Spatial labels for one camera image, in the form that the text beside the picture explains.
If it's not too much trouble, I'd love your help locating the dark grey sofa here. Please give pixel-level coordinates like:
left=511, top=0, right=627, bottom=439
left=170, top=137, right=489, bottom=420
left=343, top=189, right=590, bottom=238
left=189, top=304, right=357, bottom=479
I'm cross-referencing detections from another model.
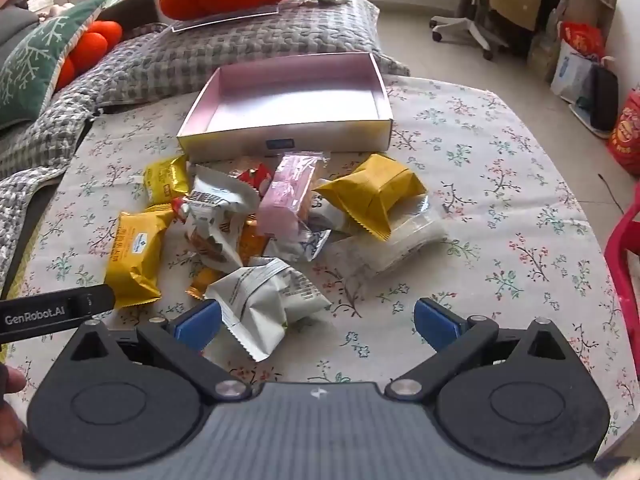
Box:
left=115, top=0, right=173, bottom=36

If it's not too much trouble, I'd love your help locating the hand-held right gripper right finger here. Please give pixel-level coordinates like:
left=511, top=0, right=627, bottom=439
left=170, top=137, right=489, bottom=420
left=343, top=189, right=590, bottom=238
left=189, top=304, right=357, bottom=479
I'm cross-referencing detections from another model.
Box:
left=385, top=297, right=571, bottom=403

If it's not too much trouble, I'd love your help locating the mustard yellow snack packet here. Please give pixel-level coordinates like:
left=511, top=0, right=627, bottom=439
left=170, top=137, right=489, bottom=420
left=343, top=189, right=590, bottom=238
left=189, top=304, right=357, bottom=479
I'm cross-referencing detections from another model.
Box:
left=312, top=154, right=428, bottom=241

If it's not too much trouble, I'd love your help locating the red snack packet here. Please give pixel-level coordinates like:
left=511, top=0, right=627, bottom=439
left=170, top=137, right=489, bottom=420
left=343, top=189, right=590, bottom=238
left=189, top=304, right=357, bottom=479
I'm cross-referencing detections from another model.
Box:
left=235, top=167, right=273, bottom=196

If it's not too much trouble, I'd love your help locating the small orange pumpkin cushion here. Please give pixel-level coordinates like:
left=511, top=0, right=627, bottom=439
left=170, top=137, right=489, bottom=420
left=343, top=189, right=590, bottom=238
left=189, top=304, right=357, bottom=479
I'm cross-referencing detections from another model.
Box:
left=52, top=20, right=123, bottom=93

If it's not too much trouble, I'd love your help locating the white packet with brown print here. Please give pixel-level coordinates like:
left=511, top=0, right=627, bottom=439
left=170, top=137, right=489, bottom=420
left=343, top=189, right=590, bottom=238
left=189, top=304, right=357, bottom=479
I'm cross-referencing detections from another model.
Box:
left=181, top=165, right=261, bottom=273

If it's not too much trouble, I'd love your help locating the green cushion with white print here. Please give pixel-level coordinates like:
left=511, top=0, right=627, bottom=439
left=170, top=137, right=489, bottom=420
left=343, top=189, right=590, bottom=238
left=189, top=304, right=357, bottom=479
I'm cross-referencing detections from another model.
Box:
left=0, top=0, right=118, bottom=131

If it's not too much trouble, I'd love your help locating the black bag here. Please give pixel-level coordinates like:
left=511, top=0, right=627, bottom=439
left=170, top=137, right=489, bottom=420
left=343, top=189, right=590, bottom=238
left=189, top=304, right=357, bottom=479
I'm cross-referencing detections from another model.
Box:
left=589, top=65, right=620, bottom=133

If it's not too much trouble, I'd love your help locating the red shopping bag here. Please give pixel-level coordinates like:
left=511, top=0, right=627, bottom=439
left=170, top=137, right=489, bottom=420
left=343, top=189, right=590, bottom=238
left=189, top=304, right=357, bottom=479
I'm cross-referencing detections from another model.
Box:
left=606, top=87, right=640, bottom=176

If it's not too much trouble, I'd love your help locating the white office chair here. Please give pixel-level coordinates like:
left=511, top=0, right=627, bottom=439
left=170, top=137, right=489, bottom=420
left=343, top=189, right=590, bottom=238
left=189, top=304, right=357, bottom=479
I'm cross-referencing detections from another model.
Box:
left=430, top=0, right=506, bottom=61

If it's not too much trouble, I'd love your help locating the pink cardboard box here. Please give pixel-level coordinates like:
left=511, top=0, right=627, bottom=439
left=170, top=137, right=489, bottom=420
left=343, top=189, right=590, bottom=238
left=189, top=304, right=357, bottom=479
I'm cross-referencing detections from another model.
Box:
left=176, top=52, right=393, bottom=153

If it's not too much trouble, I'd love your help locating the orange snack packet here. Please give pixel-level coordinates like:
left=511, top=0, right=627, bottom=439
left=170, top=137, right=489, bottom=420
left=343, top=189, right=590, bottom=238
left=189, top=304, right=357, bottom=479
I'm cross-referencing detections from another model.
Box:
left=186, top=217, right=271, bottom=301

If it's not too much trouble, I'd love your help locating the white grey snack packet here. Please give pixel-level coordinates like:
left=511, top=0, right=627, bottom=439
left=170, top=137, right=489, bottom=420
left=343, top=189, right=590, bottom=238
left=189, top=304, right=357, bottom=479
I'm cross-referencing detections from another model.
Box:
left=205, top=256, right=333, bottom=363

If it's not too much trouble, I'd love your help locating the white paper bag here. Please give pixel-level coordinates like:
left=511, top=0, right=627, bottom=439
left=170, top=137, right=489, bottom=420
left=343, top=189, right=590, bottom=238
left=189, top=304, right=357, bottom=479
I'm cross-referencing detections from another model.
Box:
left=550, top=40, right=596, bottom=103

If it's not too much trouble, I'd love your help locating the red gift bag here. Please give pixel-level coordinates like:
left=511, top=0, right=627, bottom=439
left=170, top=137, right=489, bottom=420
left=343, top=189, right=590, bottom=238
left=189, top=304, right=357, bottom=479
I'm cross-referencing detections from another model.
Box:
left=560, top=21, right=607, bottom=61

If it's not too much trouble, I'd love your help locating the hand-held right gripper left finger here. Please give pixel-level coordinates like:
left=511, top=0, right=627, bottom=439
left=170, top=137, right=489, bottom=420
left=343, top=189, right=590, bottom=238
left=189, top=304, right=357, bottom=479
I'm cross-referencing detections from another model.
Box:
left=70, top=299, right=253, bottom=403

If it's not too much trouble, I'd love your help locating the pink wafer packet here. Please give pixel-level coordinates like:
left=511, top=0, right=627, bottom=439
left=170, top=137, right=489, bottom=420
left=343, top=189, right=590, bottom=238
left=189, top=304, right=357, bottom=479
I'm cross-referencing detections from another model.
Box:
left=256, top=152, right=331, bottom=241

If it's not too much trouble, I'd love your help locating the small yellow snack packet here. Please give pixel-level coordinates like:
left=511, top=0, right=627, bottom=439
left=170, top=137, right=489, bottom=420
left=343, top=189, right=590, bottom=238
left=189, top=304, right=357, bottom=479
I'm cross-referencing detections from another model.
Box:
left=144, top=155, right=191, bottom=206

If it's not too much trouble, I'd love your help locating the person's left hand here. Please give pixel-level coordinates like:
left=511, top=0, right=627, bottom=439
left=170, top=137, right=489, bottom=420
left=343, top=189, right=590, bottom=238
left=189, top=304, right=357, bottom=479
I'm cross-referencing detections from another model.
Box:
left=0, top=364, right=28, bottom=466

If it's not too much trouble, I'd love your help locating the grey checked blanket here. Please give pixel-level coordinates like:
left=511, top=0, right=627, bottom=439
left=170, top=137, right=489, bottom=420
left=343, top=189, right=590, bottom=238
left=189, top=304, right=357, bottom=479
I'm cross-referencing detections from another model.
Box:
left=0, top=0, right=411, bottom=281

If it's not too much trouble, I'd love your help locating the clear plastic snack packet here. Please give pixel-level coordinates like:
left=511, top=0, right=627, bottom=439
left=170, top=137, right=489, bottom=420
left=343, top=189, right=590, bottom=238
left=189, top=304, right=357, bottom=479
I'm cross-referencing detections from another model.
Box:
left=330, top=195, right=451, bottom=281

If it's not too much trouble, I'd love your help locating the floral tablecloth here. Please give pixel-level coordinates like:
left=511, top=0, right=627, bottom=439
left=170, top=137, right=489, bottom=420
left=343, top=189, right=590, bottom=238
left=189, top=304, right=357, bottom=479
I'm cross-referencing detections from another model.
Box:
left=5, top=77, right=631, bottom=461

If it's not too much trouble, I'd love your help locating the red plastic stool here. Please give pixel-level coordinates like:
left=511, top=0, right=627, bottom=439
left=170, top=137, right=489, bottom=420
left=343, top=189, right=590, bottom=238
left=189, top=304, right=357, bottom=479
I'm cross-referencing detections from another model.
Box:
left=602, top=200, right=640, bottom=376

